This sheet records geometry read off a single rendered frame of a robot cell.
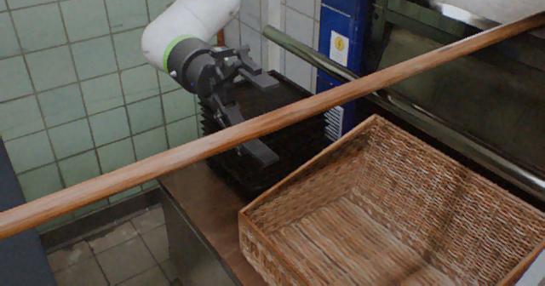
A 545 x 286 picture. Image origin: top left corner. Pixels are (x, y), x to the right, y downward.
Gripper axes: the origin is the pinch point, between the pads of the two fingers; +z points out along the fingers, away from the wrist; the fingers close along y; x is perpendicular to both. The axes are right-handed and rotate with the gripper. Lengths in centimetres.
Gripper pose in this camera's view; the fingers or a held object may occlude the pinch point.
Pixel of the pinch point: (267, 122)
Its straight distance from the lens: 76.4
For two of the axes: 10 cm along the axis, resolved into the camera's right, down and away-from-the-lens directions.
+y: 0.0, 8.2, 5.7
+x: -8.2, 3.3, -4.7
